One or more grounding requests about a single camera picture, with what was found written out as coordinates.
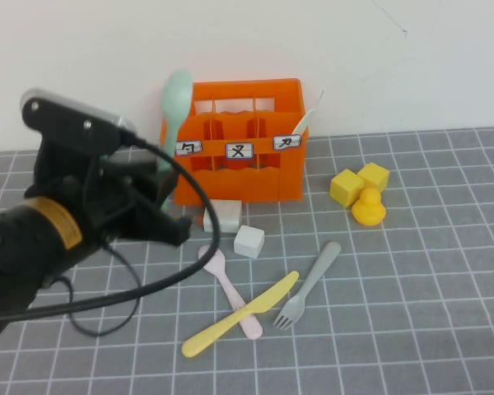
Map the white label reading 刀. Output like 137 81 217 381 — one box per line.
273 135 301 151

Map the white label reading 勺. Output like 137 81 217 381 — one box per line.
175 141 203 157

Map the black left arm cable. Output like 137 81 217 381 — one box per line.
0 131 222 337

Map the white label reading 叉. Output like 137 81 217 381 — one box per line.
224 142 254 160

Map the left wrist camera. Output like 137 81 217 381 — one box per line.
19 87 139 150

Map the yellow rubber duck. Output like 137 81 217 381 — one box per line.
350 188 386 227

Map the white plastic knife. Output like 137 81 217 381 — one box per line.
291 107 317 137

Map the grey plastic fork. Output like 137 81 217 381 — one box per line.
272 240 342 331

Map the yellow plastic knife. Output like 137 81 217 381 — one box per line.
181 270 301 357

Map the green plastic spoon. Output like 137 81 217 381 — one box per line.
159 68 194 211

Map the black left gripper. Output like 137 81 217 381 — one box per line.
24 138 193 249

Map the white foam cube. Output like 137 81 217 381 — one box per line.
232 225 265 259

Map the pink plastic spoon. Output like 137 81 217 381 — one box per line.
198 244 263 340

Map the orange plastic cutlery holder crate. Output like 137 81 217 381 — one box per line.
160 77 310 206

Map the white power plug adapter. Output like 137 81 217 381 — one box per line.
201 200 243 235

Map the yellow foam cube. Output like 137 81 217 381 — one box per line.
329 169 365 208
357 161 390 193

